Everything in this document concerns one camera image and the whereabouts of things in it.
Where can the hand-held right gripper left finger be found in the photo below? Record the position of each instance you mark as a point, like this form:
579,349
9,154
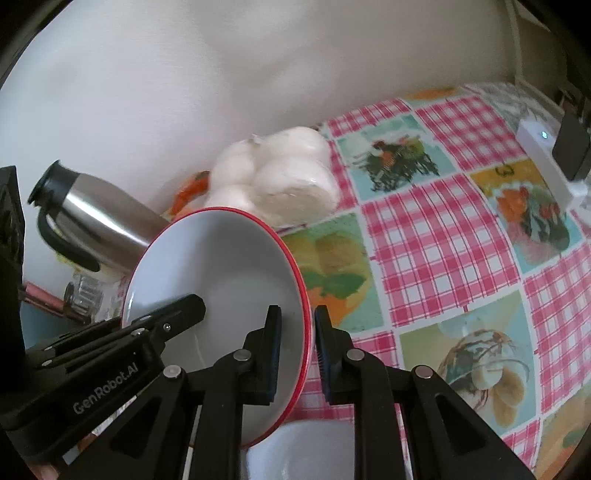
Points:
273,355

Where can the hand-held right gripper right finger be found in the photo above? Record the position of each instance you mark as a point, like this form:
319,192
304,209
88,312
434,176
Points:
325,360

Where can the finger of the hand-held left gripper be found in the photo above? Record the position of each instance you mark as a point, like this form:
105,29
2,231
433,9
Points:
180,314

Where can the white bowl with red rim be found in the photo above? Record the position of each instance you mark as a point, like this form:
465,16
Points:
221,267

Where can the white square bowl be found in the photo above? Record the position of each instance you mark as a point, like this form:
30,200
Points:
300,452

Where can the pink panel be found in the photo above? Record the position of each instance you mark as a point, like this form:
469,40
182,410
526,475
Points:
41,297

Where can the clear glass cup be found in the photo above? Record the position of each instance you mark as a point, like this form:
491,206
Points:
85,290

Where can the orange snack packet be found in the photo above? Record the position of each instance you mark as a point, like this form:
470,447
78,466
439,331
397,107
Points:
189,189

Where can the stainless steel thermos jug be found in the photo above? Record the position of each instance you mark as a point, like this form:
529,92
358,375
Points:
106,207

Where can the pink checkered tablecloth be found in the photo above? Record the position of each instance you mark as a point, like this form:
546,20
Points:
415,221

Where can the bag of steamed buns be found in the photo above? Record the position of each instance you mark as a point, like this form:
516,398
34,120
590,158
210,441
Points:
277,180

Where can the white power strip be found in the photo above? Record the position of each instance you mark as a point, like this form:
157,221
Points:
545,157

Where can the black power adapter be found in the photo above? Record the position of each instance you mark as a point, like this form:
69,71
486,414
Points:
572,143

